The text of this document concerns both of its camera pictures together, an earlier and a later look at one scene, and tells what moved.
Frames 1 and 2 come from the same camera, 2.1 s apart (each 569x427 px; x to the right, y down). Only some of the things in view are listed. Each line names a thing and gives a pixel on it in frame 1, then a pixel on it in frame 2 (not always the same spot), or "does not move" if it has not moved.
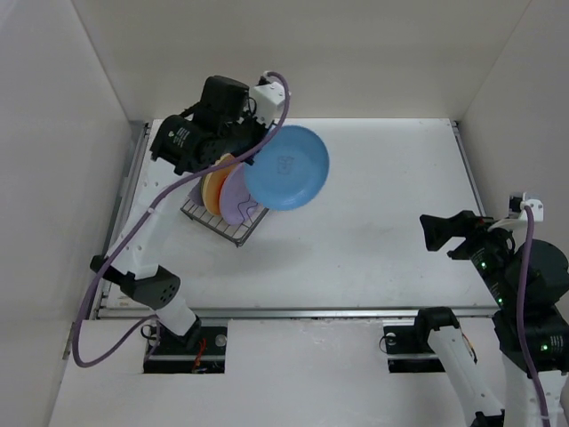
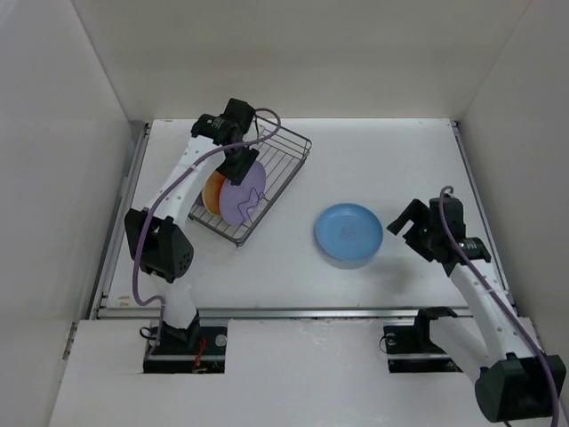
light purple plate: x=236 y=204 does not move
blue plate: x=291 y=169 to x=348 y=235
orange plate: x=214 y=181 does not move
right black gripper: x=437 y=229 to x=417 y=211
